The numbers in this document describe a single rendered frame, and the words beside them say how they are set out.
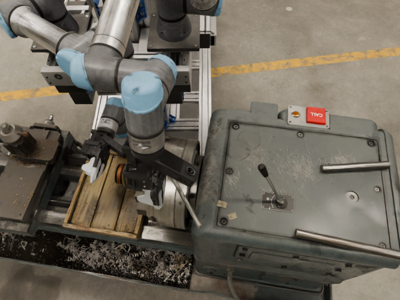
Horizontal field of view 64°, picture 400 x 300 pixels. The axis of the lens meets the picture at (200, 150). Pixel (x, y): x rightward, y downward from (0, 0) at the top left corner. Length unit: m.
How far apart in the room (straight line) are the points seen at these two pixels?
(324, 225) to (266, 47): 2.37
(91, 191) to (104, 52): 0.80
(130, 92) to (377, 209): 0.75
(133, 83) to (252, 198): 0.51
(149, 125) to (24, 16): 0.85
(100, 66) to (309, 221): 0.67
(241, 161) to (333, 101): 1.96
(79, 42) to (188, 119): 1.34
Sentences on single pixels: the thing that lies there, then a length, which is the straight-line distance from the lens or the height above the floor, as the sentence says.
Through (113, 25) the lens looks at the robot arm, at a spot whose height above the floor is 1.65.
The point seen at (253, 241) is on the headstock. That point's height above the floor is 1.25.
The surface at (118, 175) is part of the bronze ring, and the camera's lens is 1.15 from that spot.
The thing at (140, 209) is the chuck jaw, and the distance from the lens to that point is 1.08.
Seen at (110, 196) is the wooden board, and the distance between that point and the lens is 1.38.
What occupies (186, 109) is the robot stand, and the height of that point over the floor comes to 0.21.
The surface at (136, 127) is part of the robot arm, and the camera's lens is 0.61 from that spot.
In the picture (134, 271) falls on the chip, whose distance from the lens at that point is 1.60.
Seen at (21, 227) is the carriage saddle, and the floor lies 0.93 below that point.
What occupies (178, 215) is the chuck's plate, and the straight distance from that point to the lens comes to 1.02.
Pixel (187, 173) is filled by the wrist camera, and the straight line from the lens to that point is 0.70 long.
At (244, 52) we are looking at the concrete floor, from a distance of 3.07.
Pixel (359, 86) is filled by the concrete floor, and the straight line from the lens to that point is 3.06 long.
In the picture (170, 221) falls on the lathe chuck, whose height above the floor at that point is 1.11.
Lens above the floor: 2.13
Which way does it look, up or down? 61 degrees down
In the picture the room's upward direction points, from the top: 2 degrees counter-clockwise
